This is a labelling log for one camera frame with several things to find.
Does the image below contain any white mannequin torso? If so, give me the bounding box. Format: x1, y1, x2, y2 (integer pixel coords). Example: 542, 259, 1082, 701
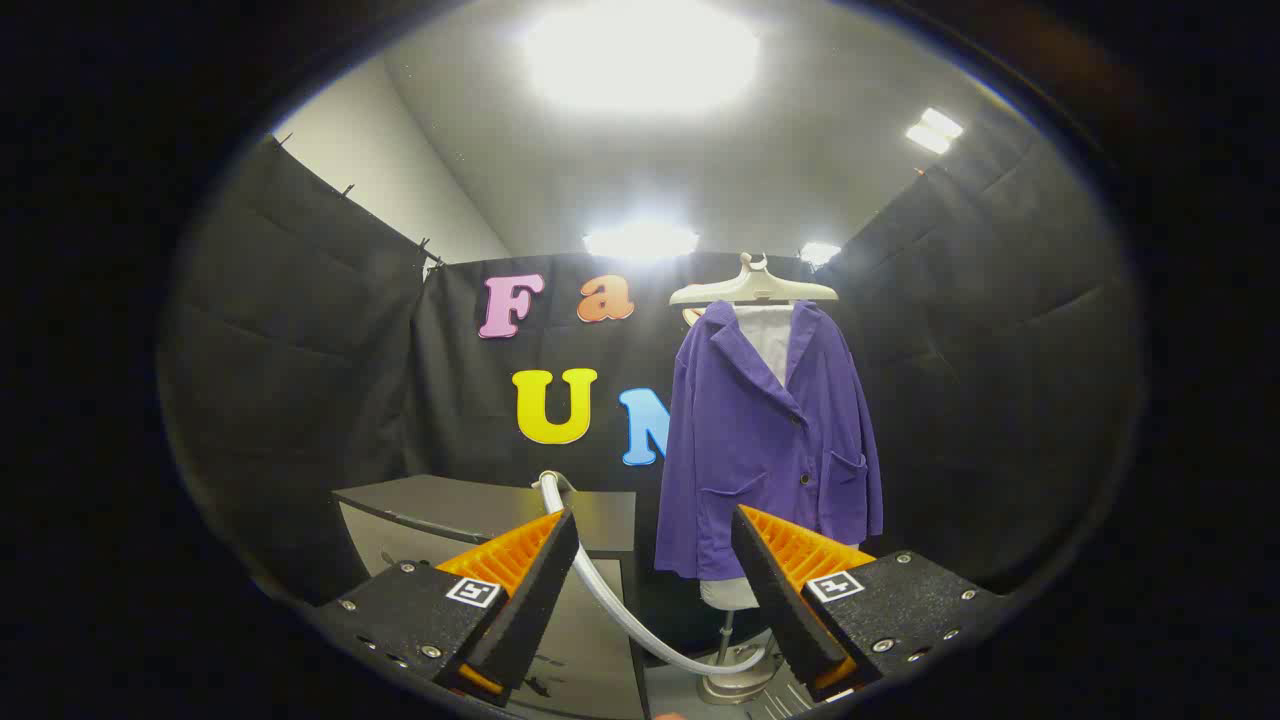
698, 303, 797, 612

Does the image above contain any black backdrop cloth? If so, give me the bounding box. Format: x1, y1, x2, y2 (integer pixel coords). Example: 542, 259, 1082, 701
158, 100, 1141, 661

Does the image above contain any white clothes hanger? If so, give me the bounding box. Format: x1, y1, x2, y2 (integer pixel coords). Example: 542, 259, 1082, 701
669, 252, 840, 307

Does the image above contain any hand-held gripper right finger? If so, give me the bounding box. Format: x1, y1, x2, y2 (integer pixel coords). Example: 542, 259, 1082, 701
730, 505, 1006, 706

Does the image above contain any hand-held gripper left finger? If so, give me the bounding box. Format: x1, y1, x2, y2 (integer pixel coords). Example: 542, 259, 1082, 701
310, 507, 581, 708

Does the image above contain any purple corduroy jacket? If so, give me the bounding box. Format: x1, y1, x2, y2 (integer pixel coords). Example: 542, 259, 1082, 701
655, 300, 885, 583

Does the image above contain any metal mannequin stand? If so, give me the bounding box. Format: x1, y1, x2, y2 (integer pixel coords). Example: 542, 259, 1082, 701
697, 610, 777, 706

